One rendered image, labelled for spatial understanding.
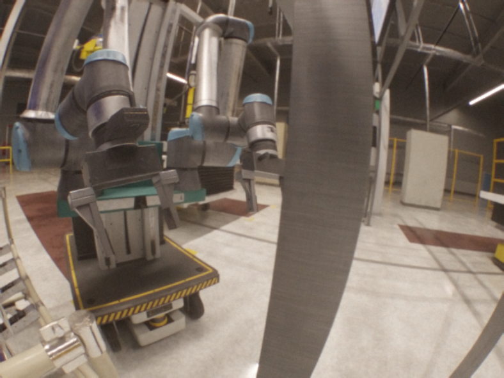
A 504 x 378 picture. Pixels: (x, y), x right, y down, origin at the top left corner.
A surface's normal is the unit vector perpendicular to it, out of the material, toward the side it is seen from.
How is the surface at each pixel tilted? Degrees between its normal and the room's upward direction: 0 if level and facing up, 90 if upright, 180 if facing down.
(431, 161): 90
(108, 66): 70
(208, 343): 0
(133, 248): 90
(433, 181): 90
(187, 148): 90
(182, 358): 0
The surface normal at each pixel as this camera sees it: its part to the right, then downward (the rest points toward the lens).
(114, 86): 0.67, -0.21
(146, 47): 0.75, 0.16
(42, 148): 0.92, 0.29
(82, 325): 0.08, -0.98
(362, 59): -0.41, 0.11
